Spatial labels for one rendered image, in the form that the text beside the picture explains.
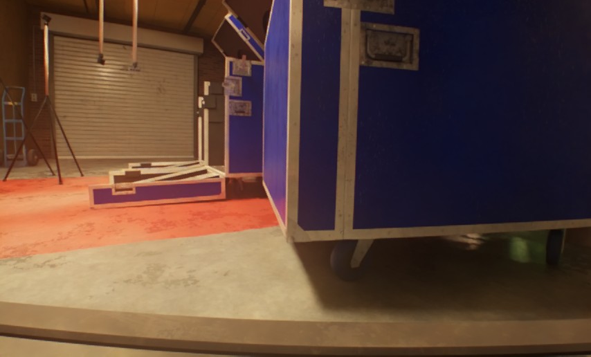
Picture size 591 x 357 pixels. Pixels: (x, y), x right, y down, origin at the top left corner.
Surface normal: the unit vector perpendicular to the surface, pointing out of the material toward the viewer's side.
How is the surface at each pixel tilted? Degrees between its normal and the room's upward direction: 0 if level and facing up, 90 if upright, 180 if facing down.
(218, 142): 90
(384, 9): 90
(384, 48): 90
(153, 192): 90
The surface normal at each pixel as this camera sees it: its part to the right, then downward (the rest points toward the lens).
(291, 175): 0.17, 0.10
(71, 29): 0.51, 0.09
